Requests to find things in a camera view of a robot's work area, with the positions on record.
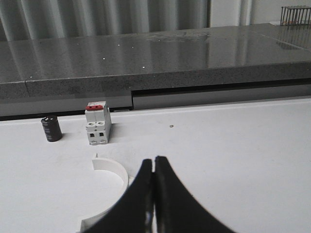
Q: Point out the grey stone countertop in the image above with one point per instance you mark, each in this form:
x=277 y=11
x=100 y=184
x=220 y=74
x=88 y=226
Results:
x=158 y=60

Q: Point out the dark wire rack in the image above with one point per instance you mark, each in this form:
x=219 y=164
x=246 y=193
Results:
x=295 y=15

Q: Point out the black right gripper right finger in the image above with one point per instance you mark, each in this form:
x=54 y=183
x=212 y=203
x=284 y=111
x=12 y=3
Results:
x=176 y=210

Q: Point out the white circuit breaker red switch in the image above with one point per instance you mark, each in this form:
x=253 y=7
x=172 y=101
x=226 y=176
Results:
x=98 y=122

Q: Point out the white half pipe clamp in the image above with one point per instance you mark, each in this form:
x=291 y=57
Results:
x=100 y=163

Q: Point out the black cylindrical capacitor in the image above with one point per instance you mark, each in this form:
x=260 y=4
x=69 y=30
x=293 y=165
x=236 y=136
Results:
x=51 y=128

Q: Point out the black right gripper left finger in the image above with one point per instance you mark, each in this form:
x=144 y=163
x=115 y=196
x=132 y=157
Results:
x=134 y=211

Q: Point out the grey pleated curtain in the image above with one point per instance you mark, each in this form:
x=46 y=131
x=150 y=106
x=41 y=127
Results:
x=40 y=19

